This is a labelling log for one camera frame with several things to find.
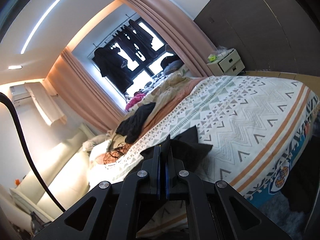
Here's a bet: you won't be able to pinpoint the grey cushion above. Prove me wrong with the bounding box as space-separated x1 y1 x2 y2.
165 61 183 73

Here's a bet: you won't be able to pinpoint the clear plastic bag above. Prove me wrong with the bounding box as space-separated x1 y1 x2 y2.
216 46 234 57

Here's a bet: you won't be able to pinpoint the beige pillow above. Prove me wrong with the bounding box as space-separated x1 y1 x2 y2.
82 134 110 152

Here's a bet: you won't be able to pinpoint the wall air conditioner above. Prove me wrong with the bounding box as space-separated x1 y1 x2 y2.
9 84 32 103

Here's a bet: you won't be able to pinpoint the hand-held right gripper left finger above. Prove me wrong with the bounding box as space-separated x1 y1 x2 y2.
32 145 164 240

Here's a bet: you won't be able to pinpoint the row of hanging dark clothes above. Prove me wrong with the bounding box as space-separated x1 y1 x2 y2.
112 17 165 62

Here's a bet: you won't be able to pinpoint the cream headboard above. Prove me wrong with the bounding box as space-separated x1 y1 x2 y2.
10 122 98 220

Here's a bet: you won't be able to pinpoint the thick black cable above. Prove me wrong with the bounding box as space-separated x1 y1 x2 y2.
0 92 67 212

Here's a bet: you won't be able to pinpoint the pink curtain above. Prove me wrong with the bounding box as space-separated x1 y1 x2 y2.
121 0 217 77
47 47 130 134

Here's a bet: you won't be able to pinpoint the black cloth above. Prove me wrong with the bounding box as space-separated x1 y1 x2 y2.
280 150 317 214

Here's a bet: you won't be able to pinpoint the hanging black coat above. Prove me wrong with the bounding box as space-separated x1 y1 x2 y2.
94 47 134 93

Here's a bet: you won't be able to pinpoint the pink cloth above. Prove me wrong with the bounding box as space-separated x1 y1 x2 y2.
125 92 145 110

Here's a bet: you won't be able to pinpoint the black jacket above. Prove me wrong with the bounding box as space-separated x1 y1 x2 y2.
136 126 213 230

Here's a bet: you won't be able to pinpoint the ceiling light strip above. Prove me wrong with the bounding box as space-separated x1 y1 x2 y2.
20 0 84 54

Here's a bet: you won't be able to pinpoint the tangled thin cable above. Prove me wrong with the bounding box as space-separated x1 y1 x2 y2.
101 141 130 164

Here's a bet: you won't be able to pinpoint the beige duvet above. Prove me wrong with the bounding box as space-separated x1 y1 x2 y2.
110 71 203 140

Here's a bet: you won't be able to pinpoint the black bag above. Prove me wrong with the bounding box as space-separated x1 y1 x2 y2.
160 55 180 67

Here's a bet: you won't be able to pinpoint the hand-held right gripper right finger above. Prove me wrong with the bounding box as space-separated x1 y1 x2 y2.
165 155 293 240

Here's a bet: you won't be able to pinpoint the hanging white garment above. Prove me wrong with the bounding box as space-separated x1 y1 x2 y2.
24 82 67 125

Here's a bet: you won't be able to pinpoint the crumpled black garment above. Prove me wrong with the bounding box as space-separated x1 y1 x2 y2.
116 102 157 143

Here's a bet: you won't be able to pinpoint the patterned bed blanket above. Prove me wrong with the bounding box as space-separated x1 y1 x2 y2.
87 75 320 233

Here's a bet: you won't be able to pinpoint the white nightstand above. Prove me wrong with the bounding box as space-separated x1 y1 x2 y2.
206 49 245 74

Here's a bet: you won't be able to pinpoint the dark clothes hanging at window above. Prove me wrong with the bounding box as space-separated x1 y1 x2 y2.
92 17 175 98

